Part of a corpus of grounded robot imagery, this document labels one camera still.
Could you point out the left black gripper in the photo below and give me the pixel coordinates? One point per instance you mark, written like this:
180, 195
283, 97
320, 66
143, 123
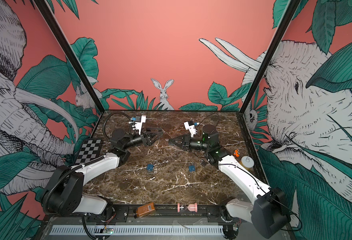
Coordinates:
146, 141

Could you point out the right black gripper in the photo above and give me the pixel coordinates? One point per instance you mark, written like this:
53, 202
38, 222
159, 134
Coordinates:
186, 142

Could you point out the dark grey padlock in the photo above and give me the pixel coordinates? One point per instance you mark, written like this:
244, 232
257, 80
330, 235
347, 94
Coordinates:
203, 163

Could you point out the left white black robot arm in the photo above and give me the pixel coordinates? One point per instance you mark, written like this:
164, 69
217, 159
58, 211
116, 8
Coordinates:
63, 195

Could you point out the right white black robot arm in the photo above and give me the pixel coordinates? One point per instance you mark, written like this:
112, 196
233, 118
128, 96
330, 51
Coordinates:
257, 191

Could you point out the orange toy car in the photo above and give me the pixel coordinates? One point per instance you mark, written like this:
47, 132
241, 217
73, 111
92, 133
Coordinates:
236, 153

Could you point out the black white checkerboard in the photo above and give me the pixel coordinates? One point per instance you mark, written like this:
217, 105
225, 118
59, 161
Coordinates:
90, 150

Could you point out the pink hourglass spool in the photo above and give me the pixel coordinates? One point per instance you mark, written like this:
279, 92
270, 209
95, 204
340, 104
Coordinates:
187, 207

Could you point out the yellow orange can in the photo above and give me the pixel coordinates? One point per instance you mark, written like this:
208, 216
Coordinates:
247, 162

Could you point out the orange brown box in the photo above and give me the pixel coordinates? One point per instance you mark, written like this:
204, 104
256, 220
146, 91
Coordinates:
145, 210

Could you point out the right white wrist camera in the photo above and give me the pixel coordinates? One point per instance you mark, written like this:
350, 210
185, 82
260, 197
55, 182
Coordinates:
191, 126

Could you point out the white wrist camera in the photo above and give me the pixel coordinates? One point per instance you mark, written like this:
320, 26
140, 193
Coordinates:
191, 126
137, 123

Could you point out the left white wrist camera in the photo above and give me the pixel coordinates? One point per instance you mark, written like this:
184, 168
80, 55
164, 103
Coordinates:
137, 123

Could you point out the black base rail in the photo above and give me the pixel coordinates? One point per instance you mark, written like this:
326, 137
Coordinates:
227, 213

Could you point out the white slotted cable duct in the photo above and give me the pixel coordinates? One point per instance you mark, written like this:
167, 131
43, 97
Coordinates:
135, 230

